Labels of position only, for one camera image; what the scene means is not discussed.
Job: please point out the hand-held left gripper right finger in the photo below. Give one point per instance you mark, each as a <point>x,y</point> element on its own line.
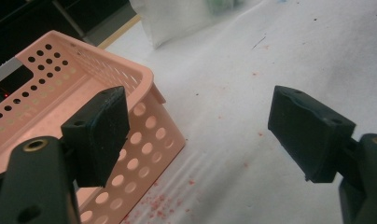
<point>311,133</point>

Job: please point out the pink perforated plastic basket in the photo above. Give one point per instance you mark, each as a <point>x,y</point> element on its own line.
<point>84,65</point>

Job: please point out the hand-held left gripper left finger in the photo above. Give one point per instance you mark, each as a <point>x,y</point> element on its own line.
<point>96,137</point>

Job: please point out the grey tape strip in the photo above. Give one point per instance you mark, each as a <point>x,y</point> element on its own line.
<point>4,73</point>

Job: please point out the clear smiley plastic bag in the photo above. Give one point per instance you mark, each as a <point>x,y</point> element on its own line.
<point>174,18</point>

